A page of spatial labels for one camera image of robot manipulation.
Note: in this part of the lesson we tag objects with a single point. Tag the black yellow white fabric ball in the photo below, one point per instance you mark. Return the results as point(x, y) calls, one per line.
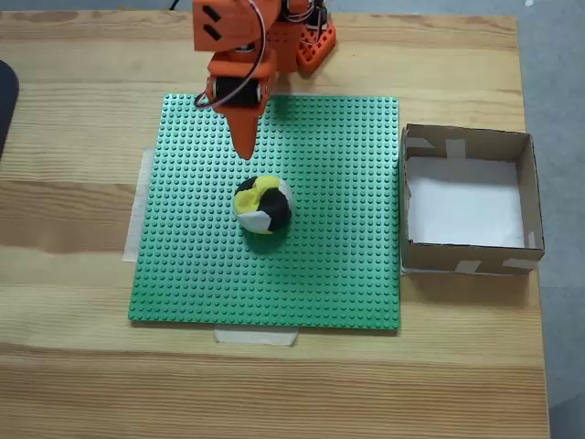
point(269, 206)

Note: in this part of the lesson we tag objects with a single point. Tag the open cardboard box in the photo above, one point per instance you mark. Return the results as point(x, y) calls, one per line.
point(434, 258)

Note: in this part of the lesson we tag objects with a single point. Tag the white paper box liner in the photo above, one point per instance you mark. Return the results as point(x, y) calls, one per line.
point(461, 201)

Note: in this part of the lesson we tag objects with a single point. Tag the green studded baseplate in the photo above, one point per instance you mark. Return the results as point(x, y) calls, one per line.
point(320, 228)

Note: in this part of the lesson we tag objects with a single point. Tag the translucent tape strip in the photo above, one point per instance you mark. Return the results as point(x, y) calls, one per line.
point(256, 337)
point(135, 219)

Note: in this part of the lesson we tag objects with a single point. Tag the black flat object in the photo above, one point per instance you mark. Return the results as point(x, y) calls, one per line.
point(5, 105)

